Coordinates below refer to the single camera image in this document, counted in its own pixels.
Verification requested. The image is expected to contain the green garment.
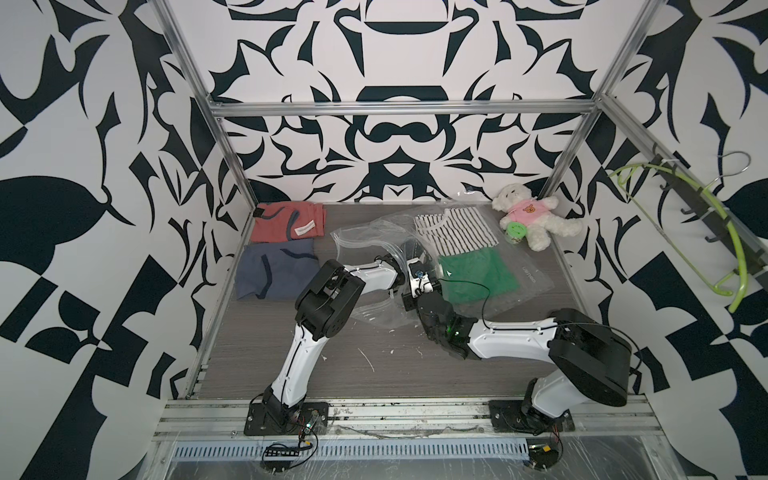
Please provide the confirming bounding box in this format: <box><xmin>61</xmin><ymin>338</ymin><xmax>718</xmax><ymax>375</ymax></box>
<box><xmin>438</xmin><ymin>248</ymin><xmax>520</xmax><ymax>304</ymax></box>

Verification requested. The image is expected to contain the clear plastic vacuum bag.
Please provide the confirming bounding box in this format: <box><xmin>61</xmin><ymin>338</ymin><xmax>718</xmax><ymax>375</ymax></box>
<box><xmin>331</xmin><ymin>203</ymin><xmax>554</xmax><ymax>329</ymax></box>

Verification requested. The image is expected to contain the blue tank top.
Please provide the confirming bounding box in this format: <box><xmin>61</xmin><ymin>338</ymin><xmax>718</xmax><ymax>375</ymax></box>
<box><xmin>235</xmin><ymin>239</ymin><xmax>320</xmax><ymax>301</ymax></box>

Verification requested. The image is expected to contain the red tank top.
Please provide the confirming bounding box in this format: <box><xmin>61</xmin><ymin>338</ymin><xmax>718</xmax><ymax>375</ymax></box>
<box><xmin>250</xmin><ymin>201</ymin><xmax>327</xmax><ymax>243</ymax></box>

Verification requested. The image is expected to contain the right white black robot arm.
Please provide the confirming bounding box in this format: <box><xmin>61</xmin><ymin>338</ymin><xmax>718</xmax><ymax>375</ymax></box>
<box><xmin>402</xmin><ymin>285</ymin><xmax>633</xmax><ymax>435</ymax></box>

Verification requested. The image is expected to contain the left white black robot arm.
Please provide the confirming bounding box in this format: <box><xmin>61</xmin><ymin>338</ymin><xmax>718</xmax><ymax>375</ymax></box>
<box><xmin>262</xmin><ymin>255</ymin><xmax>405</xmax><ymax>429</ymax></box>

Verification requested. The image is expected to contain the black white striped shirt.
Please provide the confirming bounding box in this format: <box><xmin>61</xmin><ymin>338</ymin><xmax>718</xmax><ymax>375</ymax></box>
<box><xmin>414</xmin><ymin>207</ymin><xmax>498</xmax><ymax>257</ymax></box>

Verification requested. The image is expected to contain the green lidded small tub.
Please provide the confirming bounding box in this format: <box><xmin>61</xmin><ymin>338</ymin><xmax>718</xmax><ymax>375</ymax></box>
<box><xmin>505</xmin><ymin>222</ymin><xmax>527</xmax><ymax>243</ymax></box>

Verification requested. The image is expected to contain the white teddy bear pink shirt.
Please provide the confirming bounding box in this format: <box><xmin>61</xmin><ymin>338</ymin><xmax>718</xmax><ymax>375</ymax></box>
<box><xmin>491</xmin><ymin>184</ymin><xmax>583</xmax><ymax>252</ymax></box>

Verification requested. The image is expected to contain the green clothes hanger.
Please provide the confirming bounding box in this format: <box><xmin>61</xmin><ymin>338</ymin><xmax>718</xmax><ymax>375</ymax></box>
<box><xmin>609</xmin><ymin>162</ymin><xmax>749</xmax><ymax>314</ymax></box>

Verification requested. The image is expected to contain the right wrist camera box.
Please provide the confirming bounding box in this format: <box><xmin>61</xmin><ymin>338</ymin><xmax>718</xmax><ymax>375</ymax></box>
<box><xmin>407</xmin><ymin>258</ymin><xmax>434</xmax><ymax>299</ymax></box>

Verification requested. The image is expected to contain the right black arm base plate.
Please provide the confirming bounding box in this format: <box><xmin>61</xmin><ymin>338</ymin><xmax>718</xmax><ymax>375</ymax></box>
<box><xmin>488</xmin><ymin>400</ymin><xmax>575</xmax><ymax>436</ymax></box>

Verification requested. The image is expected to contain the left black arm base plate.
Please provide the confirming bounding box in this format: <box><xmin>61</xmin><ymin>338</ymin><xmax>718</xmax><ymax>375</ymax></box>
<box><xmin>243</xmin><ymin>402</ymin><xmax>330</xmax><ymax>437</ymax></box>

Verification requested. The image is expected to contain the aluminium frame crossbar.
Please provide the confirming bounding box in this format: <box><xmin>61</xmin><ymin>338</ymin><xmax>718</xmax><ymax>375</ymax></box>
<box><xmin>209</xmin><ymin>99</ymin><xmax>595</xmax><ymax>118</ymax></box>

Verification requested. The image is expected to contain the white slotted cable duct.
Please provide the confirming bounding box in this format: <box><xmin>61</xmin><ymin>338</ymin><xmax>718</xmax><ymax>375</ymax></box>
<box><xmin>173</xmin><ymin>438</ymin><xmax>529</xmax><ymax>462</ymax></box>

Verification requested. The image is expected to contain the black wall hook rack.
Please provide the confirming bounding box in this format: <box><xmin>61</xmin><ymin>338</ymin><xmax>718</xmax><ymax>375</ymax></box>
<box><xmin>651</xmin><ymin>142</ymin><xmax>767</xmax><ymax>278</ymax></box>

